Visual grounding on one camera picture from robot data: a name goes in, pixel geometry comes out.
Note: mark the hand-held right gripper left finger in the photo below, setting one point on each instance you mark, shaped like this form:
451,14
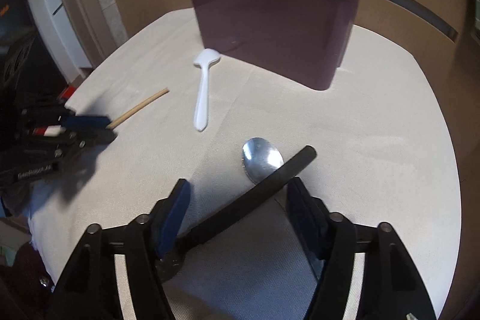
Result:
172,222

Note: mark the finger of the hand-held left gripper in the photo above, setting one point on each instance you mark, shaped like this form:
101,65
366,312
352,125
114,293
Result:
88,122
93,138

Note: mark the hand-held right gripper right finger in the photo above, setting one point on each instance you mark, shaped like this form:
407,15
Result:
311,226

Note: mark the wooden chopstick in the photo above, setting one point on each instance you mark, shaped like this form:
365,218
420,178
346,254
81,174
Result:
142,105

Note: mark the maroon plastic utensil holder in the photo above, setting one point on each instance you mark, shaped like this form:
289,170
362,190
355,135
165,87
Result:
270,27

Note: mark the metal spoon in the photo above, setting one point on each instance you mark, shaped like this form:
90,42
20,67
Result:
258,158

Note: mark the white plastic spoon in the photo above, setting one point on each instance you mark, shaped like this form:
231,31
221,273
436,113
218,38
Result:
202,95

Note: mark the white tablecloth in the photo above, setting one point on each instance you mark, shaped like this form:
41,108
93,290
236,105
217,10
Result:
375,117

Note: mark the white door frame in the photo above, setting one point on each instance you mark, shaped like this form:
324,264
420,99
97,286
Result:
52,12

